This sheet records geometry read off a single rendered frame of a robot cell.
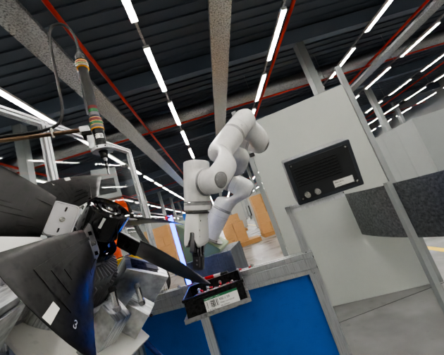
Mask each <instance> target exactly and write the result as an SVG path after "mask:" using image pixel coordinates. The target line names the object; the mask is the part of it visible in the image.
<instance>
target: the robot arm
mask: <svg viewBox="0 0 444 355"><path fill-rule="evenodd" d="M268 146H269V137H268V135H267V133H266V131H265V130H264V128H263V127H262V126H260V124H258V122H257V121H256V120H255V117H254V114H253V112H252V111H251V110H249V109H248V108H243V109H240V110H239V111H237V112H236V113H235V114H234V115H233V117H232V118H231V119H230V120H229V121H228V122H227V124H226V125H225V126H224V128H223V129H222V130H221V131H220V132H219V134H218V135H217V136H216V138H215V139H214V141H213V142H212V143H211V144H210V146H209V149H208V156H209V158H210V159H211V160H212V161H213V162H214V163H213V165H212V166H211V167H209V162H208V161H205V160H189V161H185V162H184V163H183V187H184V202H188V203H184V211H187V212H185V214H186V217H185V236H184V245H185V247H190V253H192V258H193V270H203V269H204V256H202V255H204V248H205V246H206V243H207V242H211V243H212V244H217V245H222V244H223V242H222V241H221V240H220V238H219V236H220V234H221V232H222V230H223V228H224V226H225V224H226V222H227V219H228V217H229V215H230V213H231V211H232V210H233V208H234V206H235V205H236V204H237V203H239V202H240V201H242V200H244V199H246V198H248V197H249V196H251V194H252V193H253V191H254V185H253V183H252V182H251V181H250V180H248V179H247V178H245V177H243V176H241V174H243V173H244V172H245V170H246V168H247V165H248V163H249V154H248V152H247V150H248V151H251V152H253V153H256V154H260V153H263V152H265V151H266V150H267V148H268ZM223 190H226V191H228V192H230V193H232V194H233V196H231V197H217V198H216V200H215V202H214V204H213V206H212V207H211V194H218V193H219V192H222V191H223ZM205 201H209V202H205ZM208 210H210V211H208ZM207 214H208V215H207Z"/></svg>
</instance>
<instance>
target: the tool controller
mask: <svg viewBox="0 0 444 355"><path fill-rule="evenodd" d="M281 163H282V166H283V169H284V171H285V174H286V177H287V179H288V182H289V185H290V188H291V190H292V193H293V196H294V198H295V200H296V202H297V203H298V204H299V205H302V204H306V203H309V202H311V201H315V200H317V199H321V198H324V197H327V196H330V195H332V194H336V193H338V192H342V191H345V190H347V189H352V188H354V187H358V186H360V185H363V184H364V181H363V179H362V175H361V173H360V170H359V167H358V165H357V161H356V158H355V156H354V152H353V150H352V147H351V144H350V141H349V139H338V140H335V141H333V142H330V143H327V144H325V145H322V146H320V147H317V148H315V149H311V150H309V151H306V152H304V153H301V154H298V155H296V156H293V157H290V158H287V159H285V160H282V161H281Z"/></svg>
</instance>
